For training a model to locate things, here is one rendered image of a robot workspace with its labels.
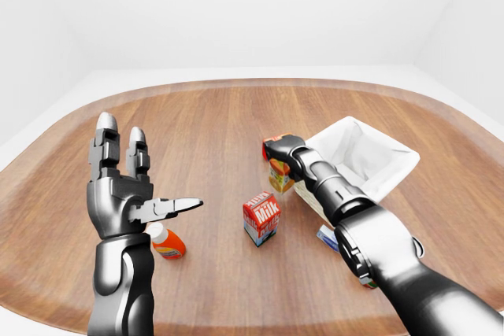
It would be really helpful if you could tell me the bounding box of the orange juice carton red top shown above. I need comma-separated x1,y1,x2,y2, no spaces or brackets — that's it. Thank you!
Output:
262,133,297,196

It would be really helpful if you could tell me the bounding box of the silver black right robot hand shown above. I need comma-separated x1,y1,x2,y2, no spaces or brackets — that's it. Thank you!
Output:
262,134,308,174

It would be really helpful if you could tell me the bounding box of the blue and white small box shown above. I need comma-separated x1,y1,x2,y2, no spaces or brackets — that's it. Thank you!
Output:
315,224,341,254

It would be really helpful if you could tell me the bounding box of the red milk carton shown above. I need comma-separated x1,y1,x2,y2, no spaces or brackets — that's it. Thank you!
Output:
242,190,283,249

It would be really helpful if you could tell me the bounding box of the white lined wicker basket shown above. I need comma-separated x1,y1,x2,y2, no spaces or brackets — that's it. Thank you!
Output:
293,115,421,223

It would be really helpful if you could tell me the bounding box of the orange bottle white cap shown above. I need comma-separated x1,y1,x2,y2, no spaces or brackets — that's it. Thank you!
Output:
145,221,187,260

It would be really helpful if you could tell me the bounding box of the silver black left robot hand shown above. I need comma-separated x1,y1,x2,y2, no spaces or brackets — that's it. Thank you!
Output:
86,111,205,241

